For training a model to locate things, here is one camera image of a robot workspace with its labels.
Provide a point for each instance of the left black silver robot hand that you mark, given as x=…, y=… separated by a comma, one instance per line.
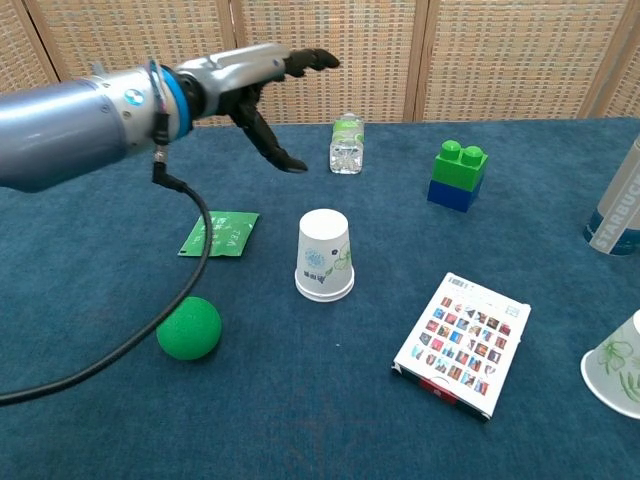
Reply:
x=240, y=65

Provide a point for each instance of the white paper cup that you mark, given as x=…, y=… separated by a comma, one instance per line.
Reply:
x=617, y=370
x=324, y=250

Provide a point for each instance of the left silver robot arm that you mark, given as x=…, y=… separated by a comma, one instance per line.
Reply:
x=65, y=130

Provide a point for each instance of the woven folding screen panel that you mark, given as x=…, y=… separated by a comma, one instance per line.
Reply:
x=627, y=75
x=130, y=35
x=350, y=30
x=20, y=55
x=515, y=55

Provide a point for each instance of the clear water bottle green label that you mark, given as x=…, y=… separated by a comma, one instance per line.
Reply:
x=346, y=150

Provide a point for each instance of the green tea sachet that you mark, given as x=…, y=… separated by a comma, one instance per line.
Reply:
x=230, y=232

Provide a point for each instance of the green toy building block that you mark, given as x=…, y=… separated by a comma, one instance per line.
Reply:
x=457, y=167

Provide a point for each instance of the blue toy building block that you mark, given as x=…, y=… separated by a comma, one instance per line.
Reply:
x=450, y=197

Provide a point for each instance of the green ball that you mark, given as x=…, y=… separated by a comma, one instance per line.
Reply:
x=190, y=330

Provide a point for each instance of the blue table cloth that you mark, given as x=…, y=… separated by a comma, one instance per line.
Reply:
x=310, y=400

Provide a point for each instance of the white picture card box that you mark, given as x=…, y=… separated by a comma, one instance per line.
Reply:
x=465, y=345

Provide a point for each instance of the grey Starbucks tumbler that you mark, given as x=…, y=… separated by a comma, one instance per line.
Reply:
x=617, y=210

